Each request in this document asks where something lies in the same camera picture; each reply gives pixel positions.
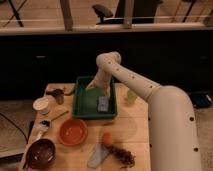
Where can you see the orange carrot toy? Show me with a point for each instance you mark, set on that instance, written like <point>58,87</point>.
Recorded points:
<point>106,139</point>

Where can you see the black office chair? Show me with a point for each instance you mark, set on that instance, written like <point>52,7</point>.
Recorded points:
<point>128,12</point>

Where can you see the orange bowl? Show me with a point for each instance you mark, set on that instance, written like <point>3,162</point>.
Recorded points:
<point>72,132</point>

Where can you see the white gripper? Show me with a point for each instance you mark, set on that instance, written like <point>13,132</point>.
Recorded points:
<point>101,82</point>

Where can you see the dark brown bowl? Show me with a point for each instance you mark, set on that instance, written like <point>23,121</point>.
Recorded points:
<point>41,154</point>

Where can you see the white cup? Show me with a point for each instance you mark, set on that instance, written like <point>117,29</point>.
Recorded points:
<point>42,105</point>

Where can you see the dark object on floor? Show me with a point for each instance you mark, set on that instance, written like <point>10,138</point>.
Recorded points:
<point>201,100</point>

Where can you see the grey blue sponge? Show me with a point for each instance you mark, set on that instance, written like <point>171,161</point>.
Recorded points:
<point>103,104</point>

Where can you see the dark metal cup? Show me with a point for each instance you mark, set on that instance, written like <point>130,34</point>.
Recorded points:
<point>57,94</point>

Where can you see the dark brown pinecone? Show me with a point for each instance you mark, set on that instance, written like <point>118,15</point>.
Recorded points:
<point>123,155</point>

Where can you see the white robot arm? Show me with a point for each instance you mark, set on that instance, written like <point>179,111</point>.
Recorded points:
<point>172,126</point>

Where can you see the light green cup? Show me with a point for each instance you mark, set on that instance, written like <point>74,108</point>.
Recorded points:
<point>131,97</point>

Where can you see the green plastic tray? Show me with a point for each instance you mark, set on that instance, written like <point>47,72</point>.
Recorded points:
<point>85,103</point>

